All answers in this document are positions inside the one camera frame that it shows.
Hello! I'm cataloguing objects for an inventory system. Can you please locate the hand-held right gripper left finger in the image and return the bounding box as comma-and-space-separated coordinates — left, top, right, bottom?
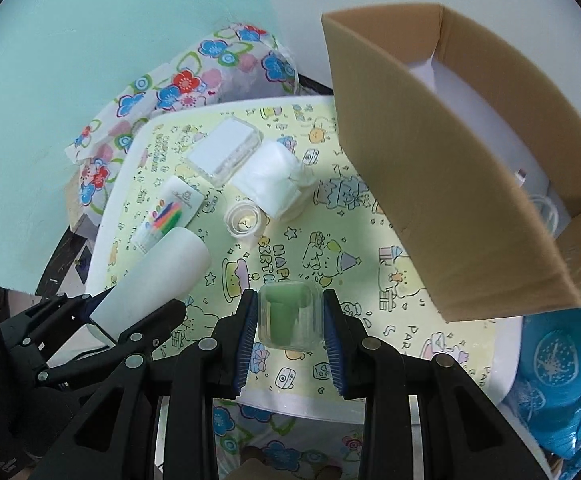
30, 289, 261, 480

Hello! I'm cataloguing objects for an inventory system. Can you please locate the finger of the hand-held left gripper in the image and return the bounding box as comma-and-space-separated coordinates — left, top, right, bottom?
0, 292, 106, 361
35, 299, 187, 392

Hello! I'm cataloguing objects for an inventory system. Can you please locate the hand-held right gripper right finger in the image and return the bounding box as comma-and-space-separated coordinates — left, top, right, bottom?
321, 289, 554, 480

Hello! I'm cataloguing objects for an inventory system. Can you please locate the clear case with green insert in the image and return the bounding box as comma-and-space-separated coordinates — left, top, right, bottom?
257, 280, 327, 353

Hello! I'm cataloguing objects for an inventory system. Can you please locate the white paper cup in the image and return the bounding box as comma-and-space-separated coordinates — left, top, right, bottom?
90, 226, 211, 346

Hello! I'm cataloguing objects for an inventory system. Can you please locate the clear plastic box white lid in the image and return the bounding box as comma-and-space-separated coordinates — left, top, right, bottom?
183, 116, 264, 191

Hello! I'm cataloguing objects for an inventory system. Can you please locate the brown cardboard box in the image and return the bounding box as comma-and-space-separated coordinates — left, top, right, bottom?
321, 2, 581, 323

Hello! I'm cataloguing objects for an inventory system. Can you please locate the yellow cartoon printed mat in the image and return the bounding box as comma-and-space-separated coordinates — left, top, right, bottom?
105, 97, 501, 401

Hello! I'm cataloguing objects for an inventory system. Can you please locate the small clear round jar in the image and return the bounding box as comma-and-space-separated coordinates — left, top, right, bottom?
223, 200, 264, 238

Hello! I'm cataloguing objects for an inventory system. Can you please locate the white pack of coloured candles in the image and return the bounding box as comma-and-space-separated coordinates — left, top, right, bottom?
131, 176, 204, 251

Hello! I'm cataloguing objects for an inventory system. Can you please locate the blue plastic bag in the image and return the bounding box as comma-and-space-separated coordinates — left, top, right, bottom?
501, 315, 581, 461

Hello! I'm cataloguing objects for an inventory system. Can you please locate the floral printed cloth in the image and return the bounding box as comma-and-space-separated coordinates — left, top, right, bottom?
65, 22, 371, 480

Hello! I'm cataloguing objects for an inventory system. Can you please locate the white paper sheet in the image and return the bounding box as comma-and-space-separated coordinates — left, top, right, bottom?
405, 55, 571, 231

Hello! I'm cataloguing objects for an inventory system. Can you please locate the white cable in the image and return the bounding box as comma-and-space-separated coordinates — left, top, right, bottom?
513, 167, 566, 236

